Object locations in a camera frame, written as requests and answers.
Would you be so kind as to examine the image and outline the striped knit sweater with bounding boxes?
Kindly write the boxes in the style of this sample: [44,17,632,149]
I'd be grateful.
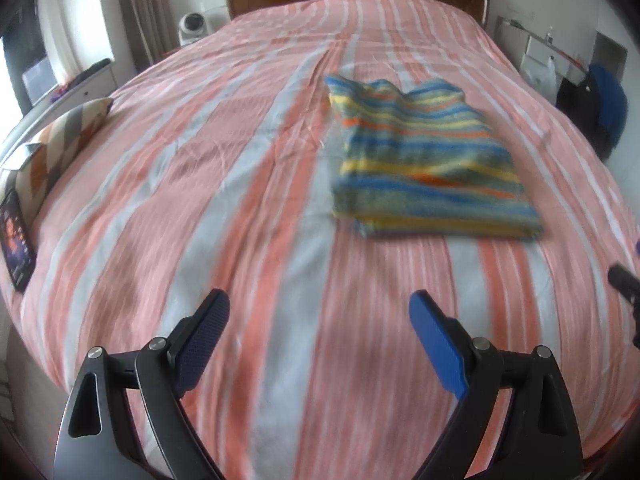
[326,75,544,240]

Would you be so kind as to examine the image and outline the blue garment on chair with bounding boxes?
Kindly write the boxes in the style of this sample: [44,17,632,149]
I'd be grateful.
[589,64,628,148]

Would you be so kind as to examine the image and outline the black jacket on chair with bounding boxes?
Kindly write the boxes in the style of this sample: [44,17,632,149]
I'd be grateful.
[555,74,613,162]

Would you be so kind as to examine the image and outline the dark book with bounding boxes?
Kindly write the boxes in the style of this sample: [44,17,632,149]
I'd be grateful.
[1,190,36,292]

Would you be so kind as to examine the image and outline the white plastic bag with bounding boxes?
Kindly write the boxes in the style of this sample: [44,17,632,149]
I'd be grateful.
[520,54,558,105]

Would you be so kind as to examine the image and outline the white desk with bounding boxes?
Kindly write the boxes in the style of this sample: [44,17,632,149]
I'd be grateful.
[495,16,587,86]

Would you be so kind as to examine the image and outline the pink striped bed cover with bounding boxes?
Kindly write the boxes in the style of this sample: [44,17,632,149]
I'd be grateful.
[1,0,639,479]

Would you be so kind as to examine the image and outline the striped pillow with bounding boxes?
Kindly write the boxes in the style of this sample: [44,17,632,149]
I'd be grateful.
[1,98,114,228]

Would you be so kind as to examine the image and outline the white window cabinet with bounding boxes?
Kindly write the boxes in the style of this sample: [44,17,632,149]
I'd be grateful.
[1,58,117,159]

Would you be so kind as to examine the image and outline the beige curtain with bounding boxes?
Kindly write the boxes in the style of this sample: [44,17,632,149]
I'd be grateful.
[119,0,178,73]

